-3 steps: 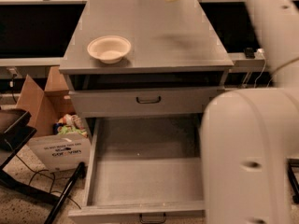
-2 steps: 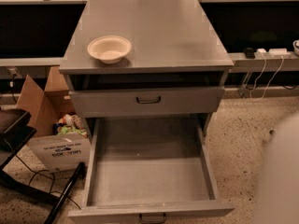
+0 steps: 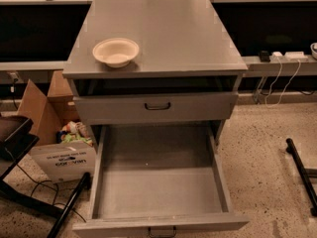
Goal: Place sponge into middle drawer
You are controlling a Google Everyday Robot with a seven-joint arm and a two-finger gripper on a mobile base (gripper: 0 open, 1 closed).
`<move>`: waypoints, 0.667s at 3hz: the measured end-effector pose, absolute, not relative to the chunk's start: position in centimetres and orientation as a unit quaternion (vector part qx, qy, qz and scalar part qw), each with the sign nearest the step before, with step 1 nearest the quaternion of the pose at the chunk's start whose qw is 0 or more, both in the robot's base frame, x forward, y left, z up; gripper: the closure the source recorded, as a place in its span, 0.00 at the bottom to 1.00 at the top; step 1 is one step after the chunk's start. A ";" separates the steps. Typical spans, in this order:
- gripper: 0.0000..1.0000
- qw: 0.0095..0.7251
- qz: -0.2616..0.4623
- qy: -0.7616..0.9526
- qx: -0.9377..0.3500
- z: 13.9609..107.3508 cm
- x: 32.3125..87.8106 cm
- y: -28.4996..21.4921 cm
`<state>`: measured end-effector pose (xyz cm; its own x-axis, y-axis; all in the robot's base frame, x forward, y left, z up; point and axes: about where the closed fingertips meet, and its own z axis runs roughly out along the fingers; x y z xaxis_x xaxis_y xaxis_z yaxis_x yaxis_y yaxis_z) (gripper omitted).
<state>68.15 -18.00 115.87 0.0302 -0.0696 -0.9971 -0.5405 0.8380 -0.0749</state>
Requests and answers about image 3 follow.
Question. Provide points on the grey upper drawer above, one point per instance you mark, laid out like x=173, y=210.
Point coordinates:
x=129, y=109

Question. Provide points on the grey drawer cabinet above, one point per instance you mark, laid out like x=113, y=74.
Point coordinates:
x=184, y=48

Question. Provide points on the open grey bottom drawer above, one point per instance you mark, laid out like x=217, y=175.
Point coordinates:
x=158, y=176

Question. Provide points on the white paper bowl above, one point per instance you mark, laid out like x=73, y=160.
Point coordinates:
x=116, y=52

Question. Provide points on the colourful items in box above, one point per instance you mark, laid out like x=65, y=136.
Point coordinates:
x=74, y=132

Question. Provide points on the black stand leg left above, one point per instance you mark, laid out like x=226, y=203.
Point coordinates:
x=84, y=182

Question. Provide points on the black stand leg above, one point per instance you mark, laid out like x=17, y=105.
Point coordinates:
x=305, y=174
x=84, y=182

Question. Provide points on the cardboard box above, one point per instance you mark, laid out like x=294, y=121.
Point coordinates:
x=49, y=113

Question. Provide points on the black small adapter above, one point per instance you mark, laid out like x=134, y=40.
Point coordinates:
x=264, y=56

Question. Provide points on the white power adapter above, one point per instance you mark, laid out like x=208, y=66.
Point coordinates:
x=277, y=56

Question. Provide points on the white power strip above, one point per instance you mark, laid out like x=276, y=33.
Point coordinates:
x=301, y=56

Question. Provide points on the black chair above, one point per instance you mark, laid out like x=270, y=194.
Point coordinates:
x=15, y=142

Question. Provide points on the black stand leg right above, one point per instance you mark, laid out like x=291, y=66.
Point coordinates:
x=305, y=174

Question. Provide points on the black upper drawer handle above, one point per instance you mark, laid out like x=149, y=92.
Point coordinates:
x=157, y=107

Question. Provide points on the black drawer handle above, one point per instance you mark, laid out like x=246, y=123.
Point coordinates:
x=157, y=107
x=161, y=233

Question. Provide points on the black bottom drawer handle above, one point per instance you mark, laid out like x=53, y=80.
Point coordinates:
x=161, y=233

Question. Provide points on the wall outlet plug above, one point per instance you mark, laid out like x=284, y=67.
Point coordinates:
x=15, y=77

